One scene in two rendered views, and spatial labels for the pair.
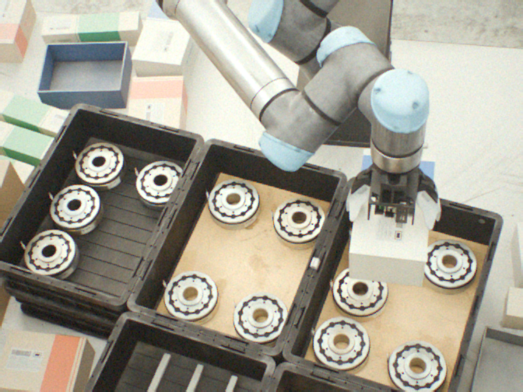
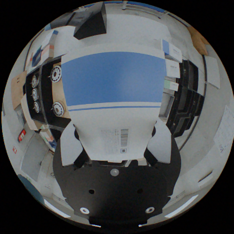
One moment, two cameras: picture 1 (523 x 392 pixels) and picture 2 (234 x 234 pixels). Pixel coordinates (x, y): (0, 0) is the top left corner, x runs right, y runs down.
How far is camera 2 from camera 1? 1.48 m
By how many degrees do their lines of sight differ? 63
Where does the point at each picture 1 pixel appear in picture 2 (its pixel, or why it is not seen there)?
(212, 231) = (55, 84)
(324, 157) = (87, 40)
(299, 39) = (60, 21)
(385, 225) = (111, 146)
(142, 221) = not seen: hidden behind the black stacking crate
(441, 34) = not seen: hidden behind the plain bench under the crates
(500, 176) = (144, 40)
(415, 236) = (138, 148)
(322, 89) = not seen: outside the picture
